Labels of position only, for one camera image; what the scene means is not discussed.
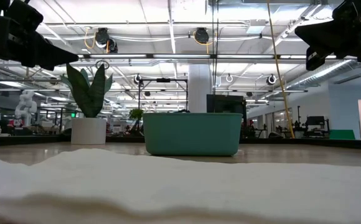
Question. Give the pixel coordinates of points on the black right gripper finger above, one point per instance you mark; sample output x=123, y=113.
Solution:
x=320, y=28
x=322, y=42

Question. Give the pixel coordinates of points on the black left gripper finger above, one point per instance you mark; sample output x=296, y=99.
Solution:
x=48, y=49
x=48, y=63

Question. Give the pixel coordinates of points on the snake plant in white pot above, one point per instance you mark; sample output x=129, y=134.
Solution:
x=88, y=130

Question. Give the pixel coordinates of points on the black machine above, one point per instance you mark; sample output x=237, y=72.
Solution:
x=315, y=120

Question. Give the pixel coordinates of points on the green panel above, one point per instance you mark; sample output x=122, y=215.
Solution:
x=342, y=134

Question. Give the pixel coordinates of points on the small green plant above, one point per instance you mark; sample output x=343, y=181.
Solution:
x=136, y=113

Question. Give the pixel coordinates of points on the black monitor screen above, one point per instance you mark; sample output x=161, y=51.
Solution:
x=227, y=102

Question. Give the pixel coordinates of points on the green plastic container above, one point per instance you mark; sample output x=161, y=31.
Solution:
x=193, y=133

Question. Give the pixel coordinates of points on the white folded cloth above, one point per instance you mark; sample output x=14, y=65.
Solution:
x=180, y=193

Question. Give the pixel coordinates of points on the silver ventilation duct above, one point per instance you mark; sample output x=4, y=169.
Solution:
x=323, y=73

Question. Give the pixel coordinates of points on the black aluminium table frame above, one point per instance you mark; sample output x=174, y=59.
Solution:
x=308, y=142

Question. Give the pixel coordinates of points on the black gantry frame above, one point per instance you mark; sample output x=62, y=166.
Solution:
x=163, y=80

